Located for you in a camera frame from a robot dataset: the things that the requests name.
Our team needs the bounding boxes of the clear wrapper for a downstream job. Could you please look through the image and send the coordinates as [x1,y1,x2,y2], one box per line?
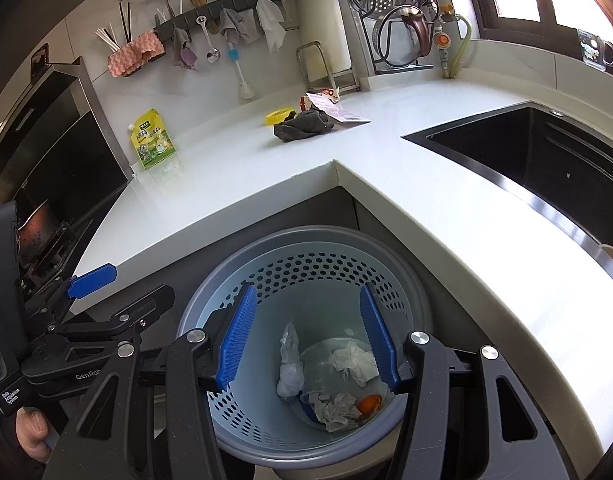
[308,392,362,434]

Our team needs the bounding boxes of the orange plastic piece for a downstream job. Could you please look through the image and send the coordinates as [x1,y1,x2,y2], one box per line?
[355,393,383,418]

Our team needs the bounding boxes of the red white snack wrapper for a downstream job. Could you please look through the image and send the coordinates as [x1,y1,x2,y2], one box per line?
[299,88,340,112]

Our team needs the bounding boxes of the white paper towel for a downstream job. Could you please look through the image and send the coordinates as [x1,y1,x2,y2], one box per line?
[329,341,379,388]

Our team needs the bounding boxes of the pot lid with handle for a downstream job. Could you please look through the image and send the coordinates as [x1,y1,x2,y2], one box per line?
[372,6,433,68]

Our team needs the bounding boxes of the white cutting board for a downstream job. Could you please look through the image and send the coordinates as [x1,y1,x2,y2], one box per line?
[297,0,352,72]

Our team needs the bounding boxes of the pink wavy sponge cloth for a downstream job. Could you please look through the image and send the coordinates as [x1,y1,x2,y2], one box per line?
[108,29,165,77]

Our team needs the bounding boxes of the gas stove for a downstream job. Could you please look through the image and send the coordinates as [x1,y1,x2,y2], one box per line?
[16,200,111,302]

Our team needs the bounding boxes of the pink toothbrush package card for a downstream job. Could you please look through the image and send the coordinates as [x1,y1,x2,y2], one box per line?
[320,104,369,124]

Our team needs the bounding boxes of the white hanging cloth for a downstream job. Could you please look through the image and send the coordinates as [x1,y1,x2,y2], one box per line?
[256,0,286,53]

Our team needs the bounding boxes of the black kitchen sink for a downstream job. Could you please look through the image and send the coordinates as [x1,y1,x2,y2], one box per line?
[404,102,613,247]

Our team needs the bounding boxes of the gas valve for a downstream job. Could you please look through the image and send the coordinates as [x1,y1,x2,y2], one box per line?
[433,4,455,79]

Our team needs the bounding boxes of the yellow gas hose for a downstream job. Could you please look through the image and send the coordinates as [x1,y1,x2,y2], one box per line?
[444,12,474,80]

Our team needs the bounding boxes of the black range hood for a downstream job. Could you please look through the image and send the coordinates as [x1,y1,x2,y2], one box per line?
[0,58,133,226]

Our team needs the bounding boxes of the white chopsticks bundle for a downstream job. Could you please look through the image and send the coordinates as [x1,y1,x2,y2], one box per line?
[96,27,120,52]

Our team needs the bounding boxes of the grey perforated trash bin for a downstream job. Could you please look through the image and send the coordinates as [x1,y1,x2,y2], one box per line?
[177,226,433,469]

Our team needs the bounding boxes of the dark wall hook rail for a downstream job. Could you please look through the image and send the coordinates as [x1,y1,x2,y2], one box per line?
[154,0,282,42]

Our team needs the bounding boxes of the hanging metal spoon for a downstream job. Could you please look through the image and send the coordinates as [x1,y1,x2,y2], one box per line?
[196,14,221,64]

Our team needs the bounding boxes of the dark grey rag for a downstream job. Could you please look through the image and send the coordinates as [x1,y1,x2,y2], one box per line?
[273,108,335,143]

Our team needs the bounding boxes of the yellow plastic lid ring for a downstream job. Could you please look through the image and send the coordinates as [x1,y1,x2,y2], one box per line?
[264,105,297,127]

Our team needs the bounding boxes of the glass mug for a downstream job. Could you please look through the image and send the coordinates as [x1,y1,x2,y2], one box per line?
[577,29,613,72]

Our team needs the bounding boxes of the black dish rack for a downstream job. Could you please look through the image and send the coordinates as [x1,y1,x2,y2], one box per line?
[349,0,439,72]

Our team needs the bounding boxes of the grey purple hanging cloth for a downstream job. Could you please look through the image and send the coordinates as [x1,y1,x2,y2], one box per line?
[172,27,197,70]

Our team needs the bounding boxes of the left hand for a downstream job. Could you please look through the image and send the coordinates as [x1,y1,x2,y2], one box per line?
[16,408,52,464]

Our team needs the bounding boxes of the yellow seasoning pouch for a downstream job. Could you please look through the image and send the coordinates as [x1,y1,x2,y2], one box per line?
[128,108,175,169]

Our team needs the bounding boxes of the metal cutting board rack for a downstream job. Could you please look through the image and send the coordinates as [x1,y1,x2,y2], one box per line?
[296,41,361,94]

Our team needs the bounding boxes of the clear plastic bag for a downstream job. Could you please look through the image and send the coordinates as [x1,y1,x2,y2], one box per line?
[276,323,304,401]

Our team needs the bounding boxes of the grey hanging dishcloth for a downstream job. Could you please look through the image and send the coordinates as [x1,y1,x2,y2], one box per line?
[220,9,261,46]

